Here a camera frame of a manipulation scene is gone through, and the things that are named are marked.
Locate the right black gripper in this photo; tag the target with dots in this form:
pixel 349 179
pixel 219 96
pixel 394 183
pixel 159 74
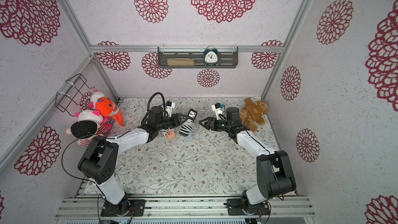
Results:
pixel 214 124

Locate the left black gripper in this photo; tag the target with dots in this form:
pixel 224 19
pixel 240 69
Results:
pixel 179 122

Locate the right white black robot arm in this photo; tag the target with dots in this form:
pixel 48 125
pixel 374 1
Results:
pixel 275 176

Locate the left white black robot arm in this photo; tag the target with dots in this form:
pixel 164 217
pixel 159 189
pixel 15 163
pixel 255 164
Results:
pixel 100 158

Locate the light blue power strip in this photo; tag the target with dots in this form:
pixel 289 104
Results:
pixel 190 137

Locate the brown teddy bear plush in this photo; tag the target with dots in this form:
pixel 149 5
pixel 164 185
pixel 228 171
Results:
pixel 252 113

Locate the tan pouch on shelf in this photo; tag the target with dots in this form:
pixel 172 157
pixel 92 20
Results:
pixel 181 62

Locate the teal alarm clock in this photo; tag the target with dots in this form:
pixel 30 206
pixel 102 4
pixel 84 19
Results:
pixel 211 57

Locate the orange fish plush toy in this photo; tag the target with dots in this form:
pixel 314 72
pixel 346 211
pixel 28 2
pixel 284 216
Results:
pixel 106 107

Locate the black faced striped plush doll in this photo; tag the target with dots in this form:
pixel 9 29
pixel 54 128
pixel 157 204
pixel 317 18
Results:
pixel 89 124

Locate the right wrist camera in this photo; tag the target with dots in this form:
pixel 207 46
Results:
pixel 218 109

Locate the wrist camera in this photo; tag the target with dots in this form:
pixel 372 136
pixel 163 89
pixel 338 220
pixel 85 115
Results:
pixel 169 107
pixel 218 109

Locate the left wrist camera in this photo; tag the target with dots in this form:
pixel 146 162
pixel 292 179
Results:
pixel 169 107

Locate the grey wall shelf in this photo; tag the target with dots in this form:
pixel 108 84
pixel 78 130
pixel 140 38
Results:
pixel 228 57

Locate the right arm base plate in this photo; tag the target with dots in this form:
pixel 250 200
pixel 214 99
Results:
pixel 238 207

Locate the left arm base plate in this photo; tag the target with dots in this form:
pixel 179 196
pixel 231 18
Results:
pixel 130 208

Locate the black wire wall basket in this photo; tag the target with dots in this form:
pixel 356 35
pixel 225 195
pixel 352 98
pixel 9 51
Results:
pixel 75 98

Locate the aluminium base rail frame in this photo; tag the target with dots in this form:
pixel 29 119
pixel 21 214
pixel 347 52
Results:
pixel 211 209

